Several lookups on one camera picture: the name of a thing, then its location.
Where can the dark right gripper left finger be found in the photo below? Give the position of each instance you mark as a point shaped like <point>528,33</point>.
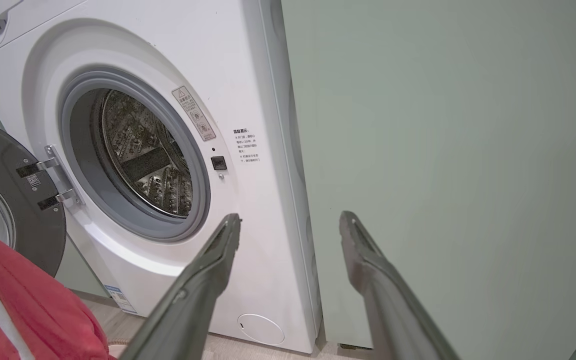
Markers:
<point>193,300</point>

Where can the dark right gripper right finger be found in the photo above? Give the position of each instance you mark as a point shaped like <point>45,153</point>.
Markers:
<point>388,310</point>

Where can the red garment with white trim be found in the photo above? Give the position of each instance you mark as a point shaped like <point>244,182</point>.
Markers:
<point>43,310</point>

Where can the dark round washing machine door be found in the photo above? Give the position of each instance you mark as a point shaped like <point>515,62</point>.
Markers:
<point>18,225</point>

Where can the white front-load washing machine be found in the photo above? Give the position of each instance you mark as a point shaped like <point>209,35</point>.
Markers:
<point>248,75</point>

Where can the blue energy label sticker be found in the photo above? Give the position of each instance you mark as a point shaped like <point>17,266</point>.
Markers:
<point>120,300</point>

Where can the grey warning sticker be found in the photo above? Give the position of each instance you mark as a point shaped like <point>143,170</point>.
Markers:
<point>194,114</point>

